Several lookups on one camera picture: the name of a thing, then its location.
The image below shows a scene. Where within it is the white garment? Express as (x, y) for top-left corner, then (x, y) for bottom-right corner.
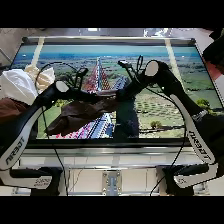
(0, 68), (40, 106)

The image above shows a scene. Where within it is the black cable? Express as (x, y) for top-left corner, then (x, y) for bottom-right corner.
(40, 106), (70, 197)
(149, 123), (188, 197)

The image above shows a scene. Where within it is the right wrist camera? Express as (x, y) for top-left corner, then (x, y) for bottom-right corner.
(117, 59), (135, 80)

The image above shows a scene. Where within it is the cream garment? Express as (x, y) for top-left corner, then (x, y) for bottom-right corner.
(25, 64), (56, 94)

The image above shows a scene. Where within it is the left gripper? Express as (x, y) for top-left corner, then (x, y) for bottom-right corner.
(75, 87), (102, 104)

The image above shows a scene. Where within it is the silver frame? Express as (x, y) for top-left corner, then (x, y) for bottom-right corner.
(11, 35), (218, 197)

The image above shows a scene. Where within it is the black garment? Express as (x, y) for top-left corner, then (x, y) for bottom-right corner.
(201, 28), (224, 76)

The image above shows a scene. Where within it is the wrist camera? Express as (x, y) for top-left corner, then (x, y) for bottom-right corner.
(74, 67), (90, 90)
(117, 59), (135, 80)

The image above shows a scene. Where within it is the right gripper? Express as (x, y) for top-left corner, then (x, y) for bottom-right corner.
(115, 83), (139, 103)

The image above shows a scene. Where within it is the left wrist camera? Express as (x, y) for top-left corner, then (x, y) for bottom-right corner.
(74, 67), (90, 90)

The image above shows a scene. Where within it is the dark brown garment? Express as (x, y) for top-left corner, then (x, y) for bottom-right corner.
(0, 97), (32, 125)

